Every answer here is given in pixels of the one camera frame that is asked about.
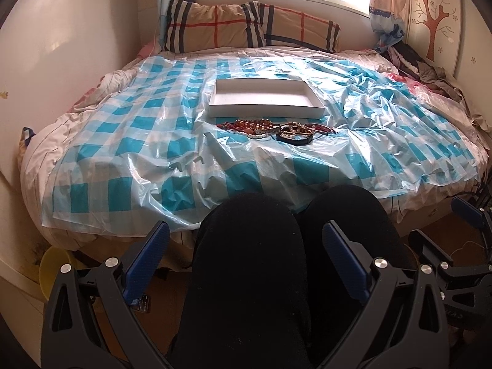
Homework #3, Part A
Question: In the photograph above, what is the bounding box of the blue checkered plastic sheet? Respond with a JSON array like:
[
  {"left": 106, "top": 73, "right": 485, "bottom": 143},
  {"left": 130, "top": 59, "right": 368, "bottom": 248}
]
[{"left": 41, "top": 54, "right": 480, "bottom": 234}]

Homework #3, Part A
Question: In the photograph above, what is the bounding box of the right patterned curtain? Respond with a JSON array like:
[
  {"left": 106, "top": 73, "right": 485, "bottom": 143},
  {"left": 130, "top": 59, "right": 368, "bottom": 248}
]
[{"left": 369, "top": 0, "right": 410, "bottom": 54}]

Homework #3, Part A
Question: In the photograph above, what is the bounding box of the right plaid pillow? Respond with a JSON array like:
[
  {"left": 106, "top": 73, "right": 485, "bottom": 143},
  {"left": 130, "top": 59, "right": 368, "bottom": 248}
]
[{"left": 241, "top": 1, "right": 341, "bottom": 54}]

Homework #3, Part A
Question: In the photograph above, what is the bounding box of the black leather cord bracelet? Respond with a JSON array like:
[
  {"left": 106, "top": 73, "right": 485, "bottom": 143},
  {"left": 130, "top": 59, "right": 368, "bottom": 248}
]
[{"left": 275, "top": 130, "right": 315, "bottom": 147}]

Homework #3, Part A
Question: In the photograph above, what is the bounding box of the yellow plastic basin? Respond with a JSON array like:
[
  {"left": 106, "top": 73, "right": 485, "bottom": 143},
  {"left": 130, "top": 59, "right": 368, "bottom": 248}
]
[{"left": 39, "top": 247, "right": 87, "bottom": 301}]

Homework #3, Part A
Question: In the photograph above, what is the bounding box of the white shallow cardboard box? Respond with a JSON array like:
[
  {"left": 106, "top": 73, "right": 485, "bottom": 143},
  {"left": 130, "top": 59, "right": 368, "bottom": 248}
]
[{"left": 207, "top": 77, "right": 325, "bottom": 119}]

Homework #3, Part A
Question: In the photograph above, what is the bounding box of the gold cord beaded bracelet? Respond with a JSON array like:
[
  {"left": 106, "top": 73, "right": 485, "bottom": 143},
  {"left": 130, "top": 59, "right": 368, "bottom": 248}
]
[{"left": 274, "top": 121, "right": 313, "bottom": 134}]

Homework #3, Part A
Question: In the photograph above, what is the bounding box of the amber bead bracelet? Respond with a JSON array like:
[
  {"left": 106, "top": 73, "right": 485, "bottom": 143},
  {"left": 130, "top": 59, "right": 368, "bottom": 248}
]
[{"left": 215, "top": 118, "right": 282, "bottom": 134}]

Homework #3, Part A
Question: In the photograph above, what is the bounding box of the left plaid pillow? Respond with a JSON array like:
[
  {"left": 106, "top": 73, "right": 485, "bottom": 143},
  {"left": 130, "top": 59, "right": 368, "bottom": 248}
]
[{"left": 163, "top": 0, "right": 266, "bottom": 54}]

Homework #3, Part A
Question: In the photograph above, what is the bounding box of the plaid pillow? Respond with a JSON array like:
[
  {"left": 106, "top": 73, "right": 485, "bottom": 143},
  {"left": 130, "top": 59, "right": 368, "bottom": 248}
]
[
  {"left": 241, "top": 1, "right": 341, "bottom": 54},
  {"left": 163, "top": 0, "right": 266, "bottom": 54}
]

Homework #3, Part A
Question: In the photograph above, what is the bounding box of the pile of dark clothes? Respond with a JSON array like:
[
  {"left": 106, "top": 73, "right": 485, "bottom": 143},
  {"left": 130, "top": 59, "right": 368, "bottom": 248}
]
[{"left": 383, "top": 42, "right": 485, "bottom": 123}]

